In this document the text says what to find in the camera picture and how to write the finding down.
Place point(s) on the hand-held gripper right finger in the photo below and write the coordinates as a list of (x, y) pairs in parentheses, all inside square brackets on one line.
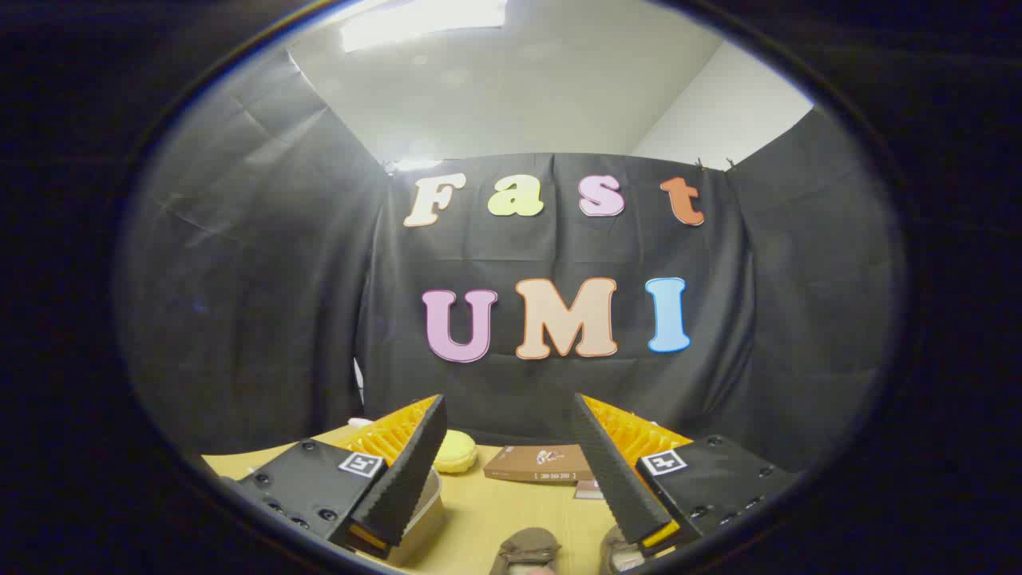
[(615, 471)]

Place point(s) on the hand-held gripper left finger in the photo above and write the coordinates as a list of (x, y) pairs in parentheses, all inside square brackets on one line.
[(411, 467)]

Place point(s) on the beige cardboard storage box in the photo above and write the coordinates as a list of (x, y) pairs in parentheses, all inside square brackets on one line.
[(425, 523)]

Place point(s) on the brown fuzzy shoe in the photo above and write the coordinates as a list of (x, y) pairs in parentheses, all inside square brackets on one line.
[(527, 547), (619, 551)]

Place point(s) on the pinkish cover book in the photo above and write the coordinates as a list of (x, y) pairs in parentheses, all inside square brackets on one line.
[(589, 489)]

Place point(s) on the yellow plush toy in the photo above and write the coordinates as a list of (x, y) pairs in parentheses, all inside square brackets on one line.
[(457, 452)]

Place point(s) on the brown cover book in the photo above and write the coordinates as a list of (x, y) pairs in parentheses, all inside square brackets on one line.
[(531, 463)]

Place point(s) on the black backdrop cloth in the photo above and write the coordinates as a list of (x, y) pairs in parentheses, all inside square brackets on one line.
[(279, 279)]

